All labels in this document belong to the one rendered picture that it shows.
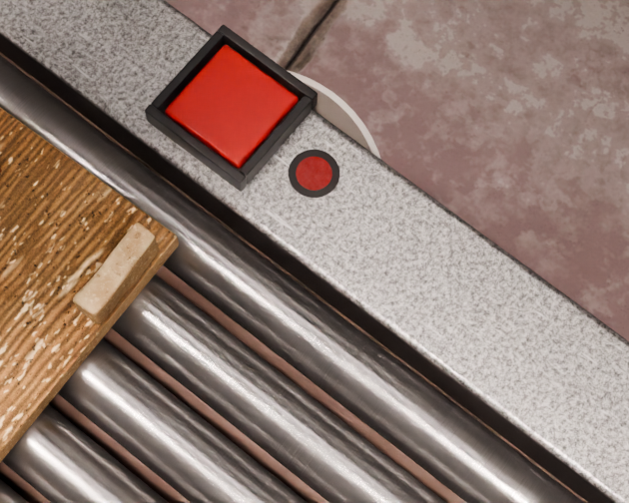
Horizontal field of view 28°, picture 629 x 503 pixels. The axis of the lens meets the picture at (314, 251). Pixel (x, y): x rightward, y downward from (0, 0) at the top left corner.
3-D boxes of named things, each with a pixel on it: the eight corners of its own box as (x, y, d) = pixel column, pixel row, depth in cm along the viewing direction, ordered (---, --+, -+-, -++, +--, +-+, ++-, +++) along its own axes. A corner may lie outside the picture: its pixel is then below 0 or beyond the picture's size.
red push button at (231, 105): (226, 51, 80) (225, 41, 78) (300, 106, 79) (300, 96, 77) (164, 119, 78) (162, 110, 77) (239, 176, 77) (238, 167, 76)
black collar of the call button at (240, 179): (224, 35, 80) (223, 23, 78) (317, 104, 79) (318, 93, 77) (146, 121, 78) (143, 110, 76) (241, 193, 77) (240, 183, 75)
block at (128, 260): (141, 234, 74) (136, 218, 71) (165, 251, 73) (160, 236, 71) (76, 310, 72) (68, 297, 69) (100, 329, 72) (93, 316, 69)
